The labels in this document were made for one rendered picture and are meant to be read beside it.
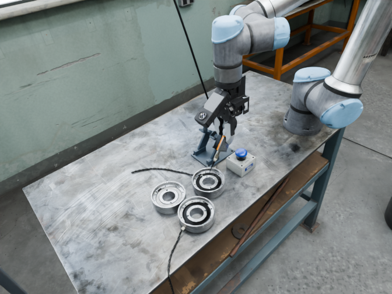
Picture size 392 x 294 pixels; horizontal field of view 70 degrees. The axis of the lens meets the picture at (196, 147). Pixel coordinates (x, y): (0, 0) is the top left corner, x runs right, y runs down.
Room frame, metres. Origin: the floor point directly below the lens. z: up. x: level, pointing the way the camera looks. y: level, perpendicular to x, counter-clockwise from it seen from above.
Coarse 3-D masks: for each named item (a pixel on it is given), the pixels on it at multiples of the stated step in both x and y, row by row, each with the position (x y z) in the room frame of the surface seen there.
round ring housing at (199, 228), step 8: (184, 200) 0.54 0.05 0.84; (192, 200) 0.54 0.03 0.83; (200, 200) 0.54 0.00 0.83; (208, 200) 0.53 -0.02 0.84; (192, 208) 0.51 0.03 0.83; (200, 208) 0.51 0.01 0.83; (184, 224) 0.46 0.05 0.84; (208, 224) 0.45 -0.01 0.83; (192, 232) 0.45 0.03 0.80; (200, 232) 0.45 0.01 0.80
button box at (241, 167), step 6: (228, 156) 0.70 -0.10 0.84; (234, 156) 0.70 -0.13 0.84; (246, 156) 0.69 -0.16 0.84; (252, 156) 0.69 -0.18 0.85; (228, 162) 0.69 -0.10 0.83; (234, 162) 0.67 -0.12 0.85; (240, 162) 0.67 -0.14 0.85; (246, 162) 0.66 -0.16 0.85; (252, 162) 0.67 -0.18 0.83; (228, 168) 0.69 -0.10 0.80; (234, 168) 0.67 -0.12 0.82; (240, 168) 0.65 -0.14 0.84; (246, 168) 0.65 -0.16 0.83; (252, 168) 0.67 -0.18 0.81; (240, 174) 0.65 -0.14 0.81
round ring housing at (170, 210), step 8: (160, 184) 0.61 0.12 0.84; (168, 184) 0.62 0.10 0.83; (176, 184) 0.61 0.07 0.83; (152, 192) 0.58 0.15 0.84; (168, 192) 0.59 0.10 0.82; (176, 192) 0.58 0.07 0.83; (184, 192) 0.57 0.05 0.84; (152, 200) 0.55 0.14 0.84; (160, 200) 0.56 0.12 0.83; (176, 200) 0.55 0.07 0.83; (160, 208) 0.52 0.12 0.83; (168, 208) 0.52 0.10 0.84; (176, 208) 0.52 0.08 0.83
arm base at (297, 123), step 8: (288, 112) 0.91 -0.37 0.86; (296, 112) 0.86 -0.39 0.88; (304, 112) 0.84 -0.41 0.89; (288, 120) 0.88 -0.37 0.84; (296, 120) 0.85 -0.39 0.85; (304, 120) 0.84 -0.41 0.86; (312, 120) 0.83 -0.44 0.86; (288, 128) 0.86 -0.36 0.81; (296, 128) 0.84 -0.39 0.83; (304, 128) 0.83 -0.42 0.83; (312, 128) 0.83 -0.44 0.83; (320, 128) 0.84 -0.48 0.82
